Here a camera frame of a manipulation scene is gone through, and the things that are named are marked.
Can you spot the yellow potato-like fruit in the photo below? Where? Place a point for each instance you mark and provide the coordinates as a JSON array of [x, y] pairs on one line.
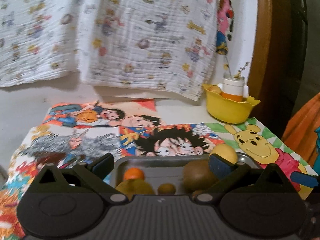
[[133, 187]]

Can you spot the white and orange cup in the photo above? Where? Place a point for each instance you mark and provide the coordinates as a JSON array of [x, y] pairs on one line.
[[233, 87]]

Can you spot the wooden door frame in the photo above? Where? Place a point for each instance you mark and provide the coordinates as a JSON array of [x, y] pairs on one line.
[[271, 47]]

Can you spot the anime cartoon poster mat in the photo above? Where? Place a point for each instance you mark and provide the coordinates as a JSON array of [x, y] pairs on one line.
[[72, 133]]

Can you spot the metal tray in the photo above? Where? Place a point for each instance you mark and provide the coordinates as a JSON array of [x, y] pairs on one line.
[[160, 170]]

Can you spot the small brown round fruit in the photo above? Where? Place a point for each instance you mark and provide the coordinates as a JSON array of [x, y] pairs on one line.
[[166, 189]]

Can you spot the yellow pear in bowl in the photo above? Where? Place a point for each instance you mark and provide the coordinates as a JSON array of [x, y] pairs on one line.
[[215, 89]]

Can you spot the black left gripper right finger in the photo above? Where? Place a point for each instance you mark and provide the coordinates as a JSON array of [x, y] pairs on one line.
[[227, 173]]

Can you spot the orange cartoon fabric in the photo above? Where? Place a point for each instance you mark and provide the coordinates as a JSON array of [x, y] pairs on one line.
[[302, 132]]

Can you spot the Winnie the Pooh drawing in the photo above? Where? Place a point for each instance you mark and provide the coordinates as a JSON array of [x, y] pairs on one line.
[[256, 141]]

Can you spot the brown kiwi-like fruit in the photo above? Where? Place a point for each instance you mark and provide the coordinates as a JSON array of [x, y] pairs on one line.
[[198, 176]]

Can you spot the left printed muslin cloth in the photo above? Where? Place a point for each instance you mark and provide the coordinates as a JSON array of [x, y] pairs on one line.
[[41, 39]]

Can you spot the cartoon wall sticker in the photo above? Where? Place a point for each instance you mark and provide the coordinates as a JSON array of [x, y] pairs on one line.
[[225, 18]]

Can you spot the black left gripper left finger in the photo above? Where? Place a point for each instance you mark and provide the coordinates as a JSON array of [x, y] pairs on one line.
[[92, 177]]

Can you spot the yellow plastic bowl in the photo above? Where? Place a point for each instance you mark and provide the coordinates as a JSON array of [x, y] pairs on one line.
[[227, 110]]

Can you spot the small orange fruit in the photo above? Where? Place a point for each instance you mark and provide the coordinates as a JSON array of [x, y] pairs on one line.
[[134, 173]]

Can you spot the yellow round fruit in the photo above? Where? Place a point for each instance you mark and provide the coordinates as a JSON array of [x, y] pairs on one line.
[[226, 152]]

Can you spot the printed muslin cloth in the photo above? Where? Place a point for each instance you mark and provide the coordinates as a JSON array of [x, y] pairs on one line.
[[163, 45], [41, 39]]

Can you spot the right printed muslin cloth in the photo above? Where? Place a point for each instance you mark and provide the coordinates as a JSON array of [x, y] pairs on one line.
[[163, 45]]

